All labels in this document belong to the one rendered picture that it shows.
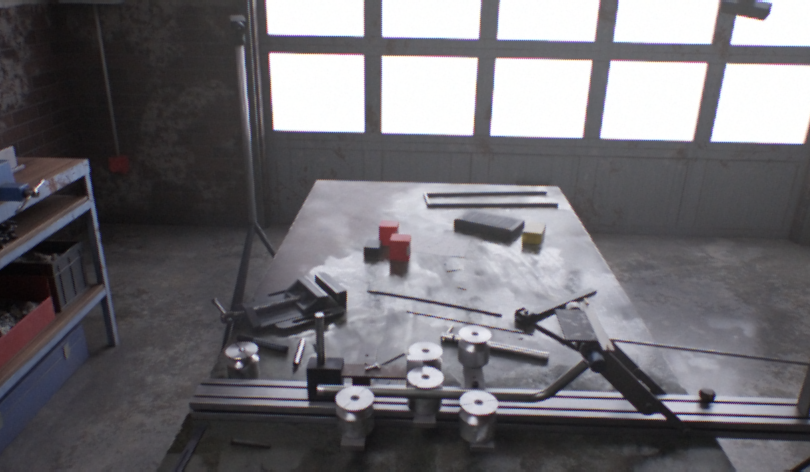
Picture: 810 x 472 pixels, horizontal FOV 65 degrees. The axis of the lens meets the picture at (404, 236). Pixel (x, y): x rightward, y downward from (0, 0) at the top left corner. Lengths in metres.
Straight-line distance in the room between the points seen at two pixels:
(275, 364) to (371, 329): 0.20
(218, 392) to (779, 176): 3.94
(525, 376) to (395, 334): 0.25
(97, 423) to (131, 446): 0.20
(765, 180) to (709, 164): 0.37
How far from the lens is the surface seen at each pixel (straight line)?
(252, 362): 1.05
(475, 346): 0.99
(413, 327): 1.19
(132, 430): 2.50
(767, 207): 4.54
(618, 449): 0.97
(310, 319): 1.20
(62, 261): 2.69
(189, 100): 4.01
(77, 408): 2.69
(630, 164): 4.12
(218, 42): 3.90
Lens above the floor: 1.48
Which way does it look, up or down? 22 degrees down
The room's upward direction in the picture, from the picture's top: 1 degrees clockwise
